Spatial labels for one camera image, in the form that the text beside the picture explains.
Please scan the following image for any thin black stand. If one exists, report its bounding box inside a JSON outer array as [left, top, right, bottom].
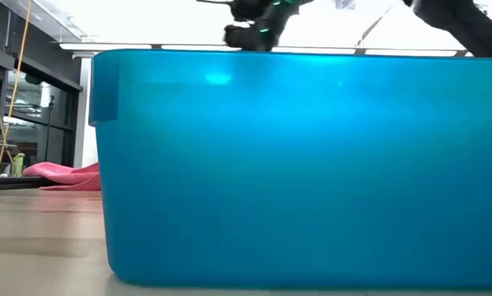
[[43, 94, 56, 165]]

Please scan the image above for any large blue plastic basket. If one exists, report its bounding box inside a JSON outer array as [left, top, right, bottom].
[[88, 49, 492, 289]]

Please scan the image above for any pink microfiber towel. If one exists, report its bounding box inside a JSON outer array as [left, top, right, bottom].
[[22, 161, 102, 192]]

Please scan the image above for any green bottle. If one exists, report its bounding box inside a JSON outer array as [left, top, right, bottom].
[[11, 152, 26, 177]]

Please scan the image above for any yellow cable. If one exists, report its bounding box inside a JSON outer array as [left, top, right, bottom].
[[0, 0, 33, 169]]

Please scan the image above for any black table edge rail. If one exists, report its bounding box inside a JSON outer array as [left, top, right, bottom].
[[0, 175, 53, 192]]

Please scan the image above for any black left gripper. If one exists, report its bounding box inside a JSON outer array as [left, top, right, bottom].
[[222, 23, 281, 53]]

